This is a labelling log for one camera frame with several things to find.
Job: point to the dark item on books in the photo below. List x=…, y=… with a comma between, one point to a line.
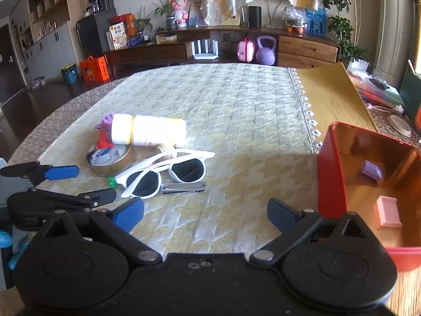
x=378, y=83

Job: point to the blue photo print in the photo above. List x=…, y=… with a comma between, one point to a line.
x=315, y=21

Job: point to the small yellow box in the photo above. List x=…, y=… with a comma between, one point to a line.
x=166, y=38

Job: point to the tall plant in white pot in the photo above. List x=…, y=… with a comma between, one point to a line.
x=357, y=64

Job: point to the pink toy case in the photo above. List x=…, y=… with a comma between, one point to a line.
x=246, y=51

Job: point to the purple plastic toy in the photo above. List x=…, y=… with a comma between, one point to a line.
x=107, y=120

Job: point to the teal bucket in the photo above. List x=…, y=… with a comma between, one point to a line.
x=70, y=74

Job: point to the purple kettlebell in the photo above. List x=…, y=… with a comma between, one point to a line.
x=265, y=54

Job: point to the white round lid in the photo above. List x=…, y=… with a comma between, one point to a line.
x=399, y=125

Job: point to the red tin box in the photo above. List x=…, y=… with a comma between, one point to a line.
x=330, y=177

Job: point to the person's left hand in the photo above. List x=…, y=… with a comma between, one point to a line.
x=4, y=239

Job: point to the white bottle with yellow cap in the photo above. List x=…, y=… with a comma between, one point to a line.
x=154, y=130

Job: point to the silver nail clipper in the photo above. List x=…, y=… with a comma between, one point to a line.
x=184, y=189

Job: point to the small green plastic piece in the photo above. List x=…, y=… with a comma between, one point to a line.
x=112, y=182

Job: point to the small green houseplant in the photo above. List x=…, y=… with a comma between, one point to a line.
x=143, y=24

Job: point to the clear plastic bag of fruit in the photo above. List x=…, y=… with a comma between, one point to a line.
x=294, y=21

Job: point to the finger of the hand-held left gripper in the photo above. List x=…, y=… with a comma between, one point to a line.
x=98, y=196
x=62, y=172

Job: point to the pink doll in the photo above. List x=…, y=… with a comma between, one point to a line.
x=179, y=8

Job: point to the orange gift bag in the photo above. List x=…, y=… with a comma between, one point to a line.
x=93, y=70

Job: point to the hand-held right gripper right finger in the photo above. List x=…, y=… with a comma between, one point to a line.
x=281, y=214

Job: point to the round gold tin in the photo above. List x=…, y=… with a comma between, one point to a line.
x=115, y=168

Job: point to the stack of books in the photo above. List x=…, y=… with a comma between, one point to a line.
x=378, y=93

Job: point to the white router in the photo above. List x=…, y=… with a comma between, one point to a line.
x=205, y=56

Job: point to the purple eraser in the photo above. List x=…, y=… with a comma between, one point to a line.
x=371, y=170

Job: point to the pink brush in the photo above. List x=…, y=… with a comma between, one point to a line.
x=388, y=215

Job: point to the white sunglasses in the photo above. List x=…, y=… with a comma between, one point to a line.
x=187, y=170

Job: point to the wooden media cabinet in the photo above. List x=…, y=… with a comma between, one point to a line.
x=309, y=49

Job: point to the yellow table runner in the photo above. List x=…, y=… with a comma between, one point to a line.
x=329, y=98

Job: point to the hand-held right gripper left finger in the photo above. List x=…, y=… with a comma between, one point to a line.
x=130, y=214

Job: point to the black mini fridge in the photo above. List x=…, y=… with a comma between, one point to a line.
x=90, y=34

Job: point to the cream snack box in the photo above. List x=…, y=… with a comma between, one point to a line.
x=117, y=36

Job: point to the red orange box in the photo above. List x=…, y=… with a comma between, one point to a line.
x=129, y=23

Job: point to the black coffee machine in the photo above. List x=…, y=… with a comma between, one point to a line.
x=102, y=1

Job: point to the black speaker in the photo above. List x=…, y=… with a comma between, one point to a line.
x=254, y=16

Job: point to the plant in striped pot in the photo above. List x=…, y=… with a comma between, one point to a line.
x=171, y=23

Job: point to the cream quilted lace cloth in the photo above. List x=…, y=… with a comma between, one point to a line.
x=230, y=105

